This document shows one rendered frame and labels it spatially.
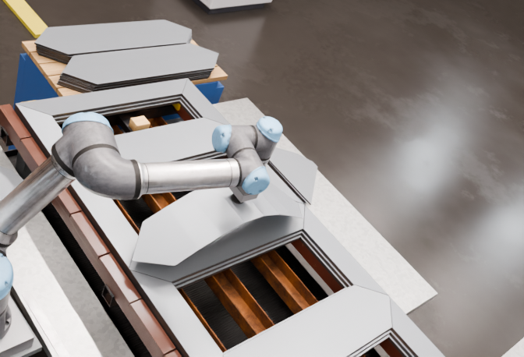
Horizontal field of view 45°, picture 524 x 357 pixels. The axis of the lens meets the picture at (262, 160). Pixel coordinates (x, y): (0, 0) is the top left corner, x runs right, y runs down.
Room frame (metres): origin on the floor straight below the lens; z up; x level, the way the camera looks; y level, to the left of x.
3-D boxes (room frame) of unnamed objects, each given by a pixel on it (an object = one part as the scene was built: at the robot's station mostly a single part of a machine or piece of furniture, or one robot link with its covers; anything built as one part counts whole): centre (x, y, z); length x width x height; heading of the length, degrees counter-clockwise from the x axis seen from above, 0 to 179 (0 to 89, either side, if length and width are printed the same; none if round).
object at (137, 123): (1.88, 0.48, 0.79); 0.06 x 0.05 x 0.04; 145
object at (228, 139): (1.38, 0.08, 1.27); 0.11 x 0.11 x 0.08; 40
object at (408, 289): (2.00, -0.23, 0.74); 1.20 x 0.26 x 0.03; 55
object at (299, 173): (2.08, -0.11, 0.77); 0.45 x 0.20 x 0.04; 55
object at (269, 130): (1.46, 0.02, 1.27); 0.09 x 0.08 x 0.11; 130
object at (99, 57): (2.27, 0.70, 0.82); 0.80 x 0.40 x 0.06; 145
